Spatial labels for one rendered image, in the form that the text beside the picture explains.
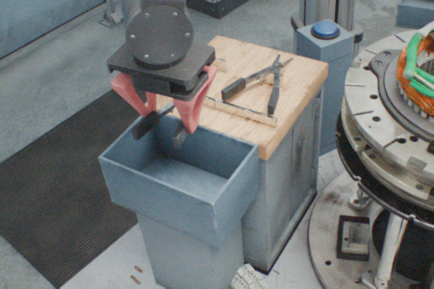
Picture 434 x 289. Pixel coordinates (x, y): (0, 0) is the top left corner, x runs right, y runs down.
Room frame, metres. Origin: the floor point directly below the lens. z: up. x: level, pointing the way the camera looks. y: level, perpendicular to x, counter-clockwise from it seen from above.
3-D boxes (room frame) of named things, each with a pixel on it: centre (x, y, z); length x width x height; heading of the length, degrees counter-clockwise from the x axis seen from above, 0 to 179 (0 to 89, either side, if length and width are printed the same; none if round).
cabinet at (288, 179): (0.61, -0.04, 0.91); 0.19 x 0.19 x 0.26; 55
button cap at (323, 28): (0.77, -0.20, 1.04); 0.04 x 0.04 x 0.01
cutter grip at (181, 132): (0.46, 0.04, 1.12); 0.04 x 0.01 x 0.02; 161
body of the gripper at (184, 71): (0.48, 0.05, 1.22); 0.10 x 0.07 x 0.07; 61
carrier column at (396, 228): (0.42, -0.23, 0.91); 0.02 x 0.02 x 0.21
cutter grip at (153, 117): (0.48, 0.08, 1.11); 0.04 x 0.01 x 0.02; 140
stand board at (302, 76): (0.61, -0.04, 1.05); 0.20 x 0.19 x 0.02; 145
